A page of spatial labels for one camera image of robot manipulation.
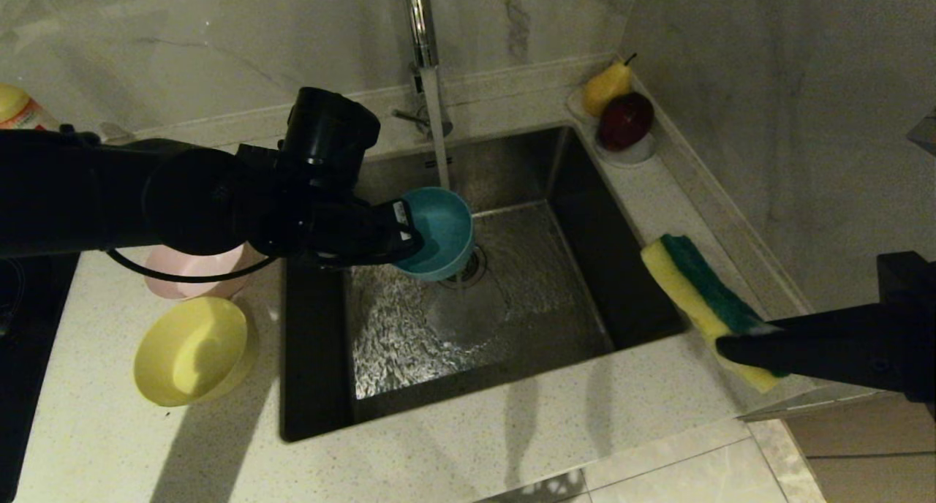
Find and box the blue plastic bowl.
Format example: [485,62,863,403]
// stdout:
[393,187,475,282]

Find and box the green and yellow sponge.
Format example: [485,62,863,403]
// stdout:
[641,233,792,394]

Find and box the chrome faucet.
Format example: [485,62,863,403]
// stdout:
[393,0,454,140]

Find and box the orange yellow detergent bottle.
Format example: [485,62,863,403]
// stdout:
[0,84,61,132]

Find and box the stainless steel sink basin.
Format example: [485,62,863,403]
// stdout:
[280,126,690,443]

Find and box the round metal drain strainer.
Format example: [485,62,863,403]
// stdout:
[439,246,488,290]

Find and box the light wood cabinet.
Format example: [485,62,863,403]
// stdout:
[782,393,936,503]

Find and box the pink plastic bowl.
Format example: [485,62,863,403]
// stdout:
[144,243,268,301]

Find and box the yellow plastic bowl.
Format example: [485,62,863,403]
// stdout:
[133,296,258,407]

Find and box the small white dish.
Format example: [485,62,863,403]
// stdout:
[565,88,602,127]
[591,134,657,168]

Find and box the dark red apple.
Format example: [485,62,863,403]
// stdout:
[596,92,654,153]

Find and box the yellow pear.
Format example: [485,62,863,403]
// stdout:
[581,53,635,118]

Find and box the black glass cooktop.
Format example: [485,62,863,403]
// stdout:
[0,254,80,503]

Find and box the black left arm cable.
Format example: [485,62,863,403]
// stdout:
[106,249,282,283]

